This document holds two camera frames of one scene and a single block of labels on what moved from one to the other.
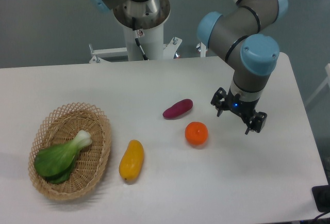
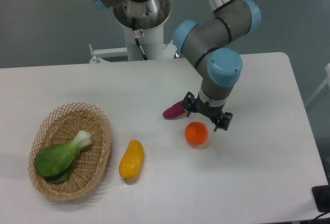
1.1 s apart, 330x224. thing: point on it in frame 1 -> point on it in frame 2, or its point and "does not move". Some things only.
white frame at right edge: (327, 68) does not move
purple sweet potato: (179, 108) does not move
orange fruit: (196, 132) does not move
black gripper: (234, 102) -> (214, 112)
